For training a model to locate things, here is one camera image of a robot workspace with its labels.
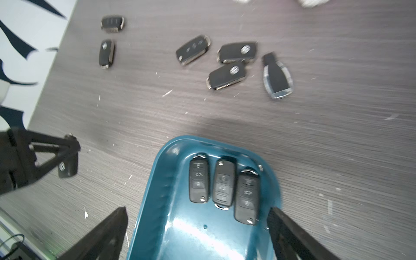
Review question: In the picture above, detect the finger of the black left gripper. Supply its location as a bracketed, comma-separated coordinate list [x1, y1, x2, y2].
[27, 151, 70, 184]
[19, 132, 81, 153]

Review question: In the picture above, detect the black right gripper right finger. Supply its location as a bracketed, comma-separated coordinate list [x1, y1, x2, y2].
[266, 207, 339, 260]

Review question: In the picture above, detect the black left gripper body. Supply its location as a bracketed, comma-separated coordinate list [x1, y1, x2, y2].
[1, 128, 36, 195]

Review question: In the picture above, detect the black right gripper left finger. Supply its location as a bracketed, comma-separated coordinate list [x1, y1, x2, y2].
[59, 207, 128, 260]

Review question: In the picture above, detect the black vw key fob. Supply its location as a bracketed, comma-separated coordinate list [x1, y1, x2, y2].
[206, 61, 247, 91]
[58, 133, 79, 179]
[99, 39, 115, 69]

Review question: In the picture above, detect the black key fob chrome ring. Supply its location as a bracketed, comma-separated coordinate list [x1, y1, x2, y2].
[233, 168, 261, 226]

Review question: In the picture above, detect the black chrome smart key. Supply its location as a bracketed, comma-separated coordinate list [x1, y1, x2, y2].
[262, 52, 294, 99]

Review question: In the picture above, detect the black key fob buttons up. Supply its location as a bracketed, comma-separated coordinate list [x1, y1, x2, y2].
[100, 15, 125, 33]

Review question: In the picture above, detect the black key fob tilted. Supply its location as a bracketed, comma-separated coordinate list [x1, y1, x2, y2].
[175, 35, 211, 66]

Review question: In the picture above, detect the black key fob edge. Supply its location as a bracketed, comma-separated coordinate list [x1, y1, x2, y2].
[217, 41, 257, 63]

